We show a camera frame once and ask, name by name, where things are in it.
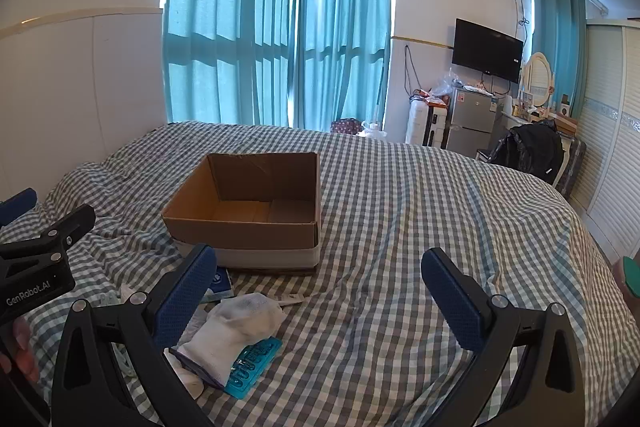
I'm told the black jacket on chair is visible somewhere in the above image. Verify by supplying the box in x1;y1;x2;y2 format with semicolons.
488;120;564;184

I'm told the white louvered wardrobe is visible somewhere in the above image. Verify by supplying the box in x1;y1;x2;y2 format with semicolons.
570;20;640;265

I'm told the silver mini fridge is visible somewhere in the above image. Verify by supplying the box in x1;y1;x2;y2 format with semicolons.
446;89;498;157

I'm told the teal pill organizer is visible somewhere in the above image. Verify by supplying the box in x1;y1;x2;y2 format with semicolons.
224;337;282;400

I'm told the clear plastic bag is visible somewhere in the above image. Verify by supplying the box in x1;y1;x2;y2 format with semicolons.
430;69;464;98

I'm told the white suitcase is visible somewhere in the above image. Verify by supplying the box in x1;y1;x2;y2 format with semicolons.
405;98;430;145

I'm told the open cardboard box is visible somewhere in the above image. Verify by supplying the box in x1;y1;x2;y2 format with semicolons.
162;152;321;273

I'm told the white cream tube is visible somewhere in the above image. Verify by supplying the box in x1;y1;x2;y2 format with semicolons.
274;295;305;308

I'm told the white oval mirror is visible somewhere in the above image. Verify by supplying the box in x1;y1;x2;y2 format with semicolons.
521;52;554;107

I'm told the left teal curtain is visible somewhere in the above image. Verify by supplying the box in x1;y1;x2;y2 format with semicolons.
162;0;291;126

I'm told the checkered bed duvet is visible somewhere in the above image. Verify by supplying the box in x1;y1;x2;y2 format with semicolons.
1;122;639;426

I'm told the black wall television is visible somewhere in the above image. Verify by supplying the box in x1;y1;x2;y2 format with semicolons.
451;18;524;83

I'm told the blue tissue pack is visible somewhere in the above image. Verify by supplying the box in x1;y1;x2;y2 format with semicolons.
202;267;234;303

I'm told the side teal curtain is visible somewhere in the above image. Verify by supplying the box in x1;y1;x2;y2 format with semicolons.
532;0;587;119

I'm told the person left hand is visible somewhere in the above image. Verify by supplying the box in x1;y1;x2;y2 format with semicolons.
10;317;39;384

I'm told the dark patterned bag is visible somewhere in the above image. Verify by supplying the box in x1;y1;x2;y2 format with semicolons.
330;118;362;135

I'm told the right teal curtain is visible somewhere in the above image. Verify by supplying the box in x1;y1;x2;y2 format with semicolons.
291;0;392;131

